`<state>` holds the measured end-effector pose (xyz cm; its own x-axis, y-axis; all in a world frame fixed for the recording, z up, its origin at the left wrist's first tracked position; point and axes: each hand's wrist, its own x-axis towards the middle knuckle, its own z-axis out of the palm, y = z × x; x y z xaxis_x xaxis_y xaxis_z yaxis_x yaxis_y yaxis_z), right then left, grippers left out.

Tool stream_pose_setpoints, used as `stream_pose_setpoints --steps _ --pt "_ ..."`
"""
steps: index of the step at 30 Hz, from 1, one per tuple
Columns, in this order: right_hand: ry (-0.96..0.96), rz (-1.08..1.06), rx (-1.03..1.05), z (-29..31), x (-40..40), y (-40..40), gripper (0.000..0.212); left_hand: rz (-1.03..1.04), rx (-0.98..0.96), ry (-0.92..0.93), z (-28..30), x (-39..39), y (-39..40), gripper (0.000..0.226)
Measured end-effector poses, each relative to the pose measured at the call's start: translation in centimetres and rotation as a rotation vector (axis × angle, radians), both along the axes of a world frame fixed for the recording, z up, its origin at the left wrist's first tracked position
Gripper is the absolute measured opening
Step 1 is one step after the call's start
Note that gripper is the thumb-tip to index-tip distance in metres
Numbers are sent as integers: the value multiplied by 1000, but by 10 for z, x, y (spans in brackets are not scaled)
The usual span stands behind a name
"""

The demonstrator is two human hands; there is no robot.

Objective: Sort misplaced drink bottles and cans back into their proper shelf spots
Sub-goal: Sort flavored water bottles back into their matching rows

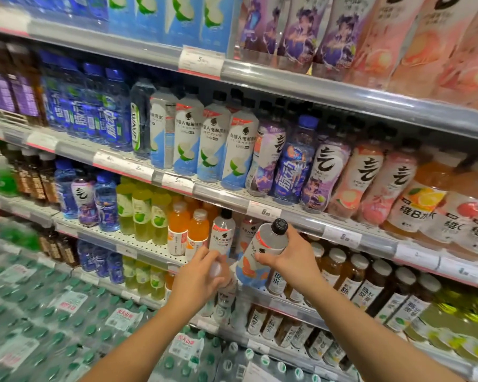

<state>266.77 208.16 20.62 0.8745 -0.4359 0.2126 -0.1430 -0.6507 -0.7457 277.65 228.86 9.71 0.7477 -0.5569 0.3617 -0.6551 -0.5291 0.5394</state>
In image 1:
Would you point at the person's right hand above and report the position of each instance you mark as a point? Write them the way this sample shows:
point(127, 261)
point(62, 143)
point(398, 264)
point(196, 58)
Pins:
point(298, 262)

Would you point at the person's left hand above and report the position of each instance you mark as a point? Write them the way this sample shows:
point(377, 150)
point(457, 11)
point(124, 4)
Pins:
point(197, 282)

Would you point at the person's left thumb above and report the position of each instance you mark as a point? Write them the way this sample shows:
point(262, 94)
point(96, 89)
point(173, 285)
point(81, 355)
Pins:
point(224, 280)

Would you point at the person's right thumb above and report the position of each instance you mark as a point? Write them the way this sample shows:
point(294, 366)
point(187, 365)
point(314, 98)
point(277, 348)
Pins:
point(267, 259)

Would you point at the clear bottle orange blue label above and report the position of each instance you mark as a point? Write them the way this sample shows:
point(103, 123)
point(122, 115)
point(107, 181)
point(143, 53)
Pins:
point(259, 243)

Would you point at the clear bottle white label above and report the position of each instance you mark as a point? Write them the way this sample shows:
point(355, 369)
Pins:
point(226, 304)

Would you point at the person's left forearm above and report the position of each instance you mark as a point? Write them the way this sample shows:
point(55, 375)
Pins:
point(143, 346)

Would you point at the person's right forearm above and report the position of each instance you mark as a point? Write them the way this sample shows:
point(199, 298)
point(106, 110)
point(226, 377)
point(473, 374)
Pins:
point(374, 334)

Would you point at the clear bottle black cap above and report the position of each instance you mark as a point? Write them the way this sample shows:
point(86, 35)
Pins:
point(222, 232)

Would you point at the row of orange drink bottles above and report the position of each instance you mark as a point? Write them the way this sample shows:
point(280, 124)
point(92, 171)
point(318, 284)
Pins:
point(187, 232)

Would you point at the row of white-label tea bottles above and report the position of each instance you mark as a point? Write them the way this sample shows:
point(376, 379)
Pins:
point(294, 332)

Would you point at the row of small yellow-green bottles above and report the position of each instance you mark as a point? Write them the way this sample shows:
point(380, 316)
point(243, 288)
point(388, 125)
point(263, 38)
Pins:
point(145, 278)

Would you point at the blue sports-drink bottle purple label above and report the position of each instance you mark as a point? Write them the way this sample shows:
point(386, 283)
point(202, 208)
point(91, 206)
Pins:
point(294, 167)

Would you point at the purple cartoon-print drink bottle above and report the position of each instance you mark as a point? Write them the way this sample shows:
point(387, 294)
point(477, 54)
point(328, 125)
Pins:
point(265, 159)

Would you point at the purple grape label bottle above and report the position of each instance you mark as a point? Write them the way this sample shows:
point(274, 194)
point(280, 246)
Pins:
point(324, 175)

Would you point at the row of white-capped brown bottles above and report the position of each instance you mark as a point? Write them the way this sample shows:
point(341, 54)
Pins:
point(366, 290)

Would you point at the row of yellow-green apple bottles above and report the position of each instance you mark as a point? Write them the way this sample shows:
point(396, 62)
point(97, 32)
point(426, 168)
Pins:
point(141, 212)

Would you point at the pink peach label bottle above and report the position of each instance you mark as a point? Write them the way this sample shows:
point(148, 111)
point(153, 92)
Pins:
point(388, 190)
point(356, 182)

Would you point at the row of small blue bottles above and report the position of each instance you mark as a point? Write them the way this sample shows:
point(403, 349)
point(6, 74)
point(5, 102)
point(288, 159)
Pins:
point(99, 262)

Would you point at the row of white coconut-print bottles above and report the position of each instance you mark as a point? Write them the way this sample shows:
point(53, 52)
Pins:
point(213, 143)

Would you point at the small blue drink bottle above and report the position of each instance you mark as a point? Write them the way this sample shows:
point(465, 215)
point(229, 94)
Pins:
point(106, 206)
point(65, 190)

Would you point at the row of white shelf labels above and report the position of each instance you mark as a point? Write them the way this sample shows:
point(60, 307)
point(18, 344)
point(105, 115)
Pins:
point(123, 166)

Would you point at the orange lemon label bottle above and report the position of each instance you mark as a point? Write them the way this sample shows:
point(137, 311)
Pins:
point(414, 202)

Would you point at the small purple label bottle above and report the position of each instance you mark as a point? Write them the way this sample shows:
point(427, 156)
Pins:
point(84, 202)

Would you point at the light blue label bottle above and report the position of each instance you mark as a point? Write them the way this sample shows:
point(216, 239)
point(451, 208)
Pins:
point(162, 131)

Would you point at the row of small brown bottles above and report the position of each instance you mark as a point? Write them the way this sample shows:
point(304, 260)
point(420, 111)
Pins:
point(59, 248)

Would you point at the stack of green-capped water packs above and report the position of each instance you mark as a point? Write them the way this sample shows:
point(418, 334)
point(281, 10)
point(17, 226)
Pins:
point(55, 314)

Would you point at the clear bottle green label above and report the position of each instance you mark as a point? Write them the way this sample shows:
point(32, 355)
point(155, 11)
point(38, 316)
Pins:
point(140, 115)

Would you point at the row of pale green bottles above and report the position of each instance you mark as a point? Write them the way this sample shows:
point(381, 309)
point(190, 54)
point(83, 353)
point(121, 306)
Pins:
point(458, 326)

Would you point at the peach vitamin drink bottle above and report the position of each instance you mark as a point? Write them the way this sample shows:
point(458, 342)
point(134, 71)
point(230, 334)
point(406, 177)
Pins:
point(466, 218)

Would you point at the white red-edged price tag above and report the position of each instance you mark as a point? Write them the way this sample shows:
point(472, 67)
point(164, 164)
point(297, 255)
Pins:
point(201, 61)

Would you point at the row of brown tea bottles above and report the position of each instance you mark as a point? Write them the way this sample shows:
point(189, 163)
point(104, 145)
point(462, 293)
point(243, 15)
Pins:
point(34, 177)

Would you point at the row of blue sports-drink bottles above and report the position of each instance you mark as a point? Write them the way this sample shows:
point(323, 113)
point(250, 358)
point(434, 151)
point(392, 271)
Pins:
point(87, 107)

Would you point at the row of purple cartoon-print bottles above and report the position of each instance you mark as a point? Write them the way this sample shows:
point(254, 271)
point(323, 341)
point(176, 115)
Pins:
point(302, 31)

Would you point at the row of blue coconut-print cartons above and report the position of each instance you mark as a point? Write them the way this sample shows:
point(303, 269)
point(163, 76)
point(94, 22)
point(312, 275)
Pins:
point(183, 19)

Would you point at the row of large pink peach bottles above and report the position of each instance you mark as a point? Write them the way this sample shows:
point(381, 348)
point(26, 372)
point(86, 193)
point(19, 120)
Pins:
point(426, 47)

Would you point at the row of dark purple-label bottles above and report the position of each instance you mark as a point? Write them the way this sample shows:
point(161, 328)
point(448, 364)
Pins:
point(8, 87)

